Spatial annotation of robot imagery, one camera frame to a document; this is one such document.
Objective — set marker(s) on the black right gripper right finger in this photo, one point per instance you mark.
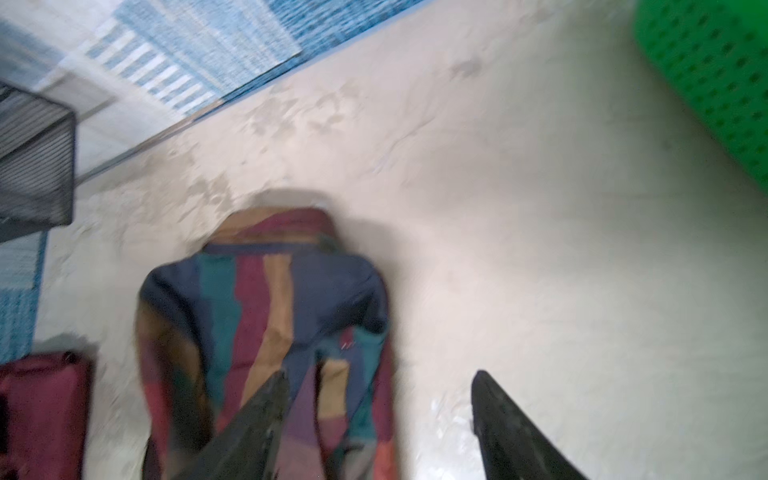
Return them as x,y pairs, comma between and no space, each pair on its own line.
511,445

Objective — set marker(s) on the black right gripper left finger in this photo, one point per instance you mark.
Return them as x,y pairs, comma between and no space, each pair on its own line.
247,448

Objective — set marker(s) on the multicolour plaid long sleeve shirt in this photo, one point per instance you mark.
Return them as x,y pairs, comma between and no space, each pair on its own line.
270,291

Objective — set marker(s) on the folded maroon shirt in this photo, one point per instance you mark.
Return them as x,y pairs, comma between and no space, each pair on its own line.
45,402

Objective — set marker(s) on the green plastic laundry basket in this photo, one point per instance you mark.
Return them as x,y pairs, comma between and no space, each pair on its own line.
714,55

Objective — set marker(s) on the black wire mesh shelf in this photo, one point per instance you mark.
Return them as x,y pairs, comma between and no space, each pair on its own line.
38,155

